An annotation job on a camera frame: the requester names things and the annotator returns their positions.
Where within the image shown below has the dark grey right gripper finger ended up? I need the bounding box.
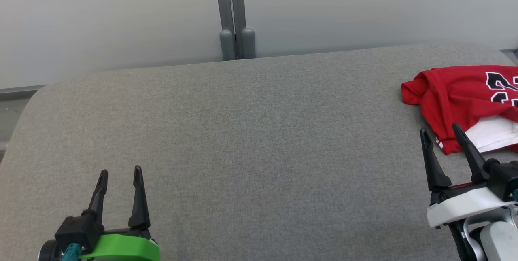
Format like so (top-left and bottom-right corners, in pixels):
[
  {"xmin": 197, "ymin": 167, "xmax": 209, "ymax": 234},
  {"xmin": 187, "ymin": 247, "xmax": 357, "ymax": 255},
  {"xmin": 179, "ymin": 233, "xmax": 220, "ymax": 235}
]
[
  {"xmin": 420, "ymin": 127, "xmax": 452, "ymax": 192},
  {"xmin": 452, "ymin": 123, "xmax": 488, "ymax": 184}
]

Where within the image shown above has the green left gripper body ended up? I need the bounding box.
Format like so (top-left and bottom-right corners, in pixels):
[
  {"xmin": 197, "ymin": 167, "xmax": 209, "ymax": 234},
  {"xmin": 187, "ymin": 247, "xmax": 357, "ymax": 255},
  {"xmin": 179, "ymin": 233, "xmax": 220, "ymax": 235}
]
[{"xmin": 79, "ymin": 229, "xmax": 161, "ymax": 261}]

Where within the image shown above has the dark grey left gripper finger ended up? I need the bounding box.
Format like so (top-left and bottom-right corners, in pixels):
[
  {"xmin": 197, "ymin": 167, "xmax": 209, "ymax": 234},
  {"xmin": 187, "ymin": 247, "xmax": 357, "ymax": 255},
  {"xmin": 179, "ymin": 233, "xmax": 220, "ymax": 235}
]
[
  {"xmin": 128, "ymin": 165, "xmax": 151, "ymax": 230},
  {"xmin": 88, "ymin": 169, "xmax": 109, "ymax": 223}
]

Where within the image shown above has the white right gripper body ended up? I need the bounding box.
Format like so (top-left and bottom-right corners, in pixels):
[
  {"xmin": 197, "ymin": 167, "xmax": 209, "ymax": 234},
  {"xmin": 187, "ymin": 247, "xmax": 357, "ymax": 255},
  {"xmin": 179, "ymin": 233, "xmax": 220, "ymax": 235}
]
[{"xmin": 426, "ymin": 183, "xmax": 514, "ymax": 229}]

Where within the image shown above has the red garment with white trim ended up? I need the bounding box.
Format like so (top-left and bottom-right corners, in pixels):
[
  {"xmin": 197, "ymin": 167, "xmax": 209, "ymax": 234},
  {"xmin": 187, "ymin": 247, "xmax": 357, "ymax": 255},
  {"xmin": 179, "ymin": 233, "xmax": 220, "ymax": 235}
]
[{"xmin": 401, "ymin": 65, "xmax": 518, "ymax": 155}]

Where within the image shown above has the black cylindrical module green light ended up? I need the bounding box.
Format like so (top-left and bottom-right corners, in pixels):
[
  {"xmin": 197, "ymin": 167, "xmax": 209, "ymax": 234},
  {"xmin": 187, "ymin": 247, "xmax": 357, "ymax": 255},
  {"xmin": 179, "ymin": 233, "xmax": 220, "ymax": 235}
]
[{"xmin": 38, "ymin": 239, "xmax": 62, "ymax": 261}]

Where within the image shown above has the teal left cable connector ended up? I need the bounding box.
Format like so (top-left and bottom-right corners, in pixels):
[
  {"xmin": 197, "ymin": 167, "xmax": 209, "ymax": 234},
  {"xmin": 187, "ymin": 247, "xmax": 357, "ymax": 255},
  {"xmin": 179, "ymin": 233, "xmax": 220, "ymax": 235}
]
[{"xmin": 61, "ymin": 243, "xmax": 83, "ymax": 261}]

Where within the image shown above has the grey horizontal wall rail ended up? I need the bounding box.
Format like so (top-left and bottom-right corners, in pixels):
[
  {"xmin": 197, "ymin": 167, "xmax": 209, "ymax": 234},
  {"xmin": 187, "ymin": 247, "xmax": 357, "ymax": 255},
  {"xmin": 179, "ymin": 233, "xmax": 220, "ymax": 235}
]
[{"xmin": 0, "ymin": 85, "xmax": 47, "ymax": 101}]

